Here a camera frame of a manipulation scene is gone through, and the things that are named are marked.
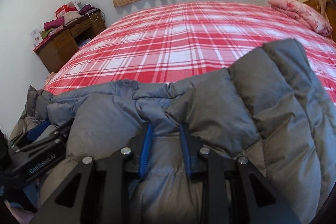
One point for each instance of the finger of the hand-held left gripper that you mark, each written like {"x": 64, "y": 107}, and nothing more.
{"x": 39, "y": 130}
{"x": 56, "y": 132}

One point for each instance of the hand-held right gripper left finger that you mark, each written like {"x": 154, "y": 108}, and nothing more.
{"x": 146, "y": 148}

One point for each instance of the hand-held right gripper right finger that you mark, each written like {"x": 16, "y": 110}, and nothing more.
{"x": 185, "y": 150}

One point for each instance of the grey puffer jacket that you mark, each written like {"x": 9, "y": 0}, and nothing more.
{"x": 236, "y": 108}

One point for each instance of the magenta folded clothes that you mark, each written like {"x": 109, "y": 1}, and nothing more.
{"x": 53, "y": 23}

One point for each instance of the pale pink folded clothes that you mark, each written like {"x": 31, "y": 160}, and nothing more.
{"x": 71, "y": 17}

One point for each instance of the purple folded clothes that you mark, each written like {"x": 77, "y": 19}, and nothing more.
{"x": 87, "y": 9}

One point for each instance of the brown wooden desk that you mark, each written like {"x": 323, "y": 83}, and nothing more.
{"x": 57, "y": 48}

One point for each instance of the white printed card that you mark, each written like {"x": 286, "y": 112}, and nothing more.
{"x": 36, "y": 36}

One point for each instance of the green folded cloth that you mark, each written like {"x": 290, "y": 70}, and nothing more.
{"x": 45, "y": 34}

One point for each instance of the bed with red plaid sheet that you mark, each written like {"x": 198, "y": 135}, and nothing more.
{"x": 170, "y": 40}

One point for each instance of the red cardboard box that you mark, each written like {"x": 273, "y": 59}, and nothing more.
{"x": 61, "y": 10}

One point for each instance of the pink floral folded quilt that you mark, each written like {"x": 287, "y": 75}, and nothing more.
{"x": 302, "y": 12}

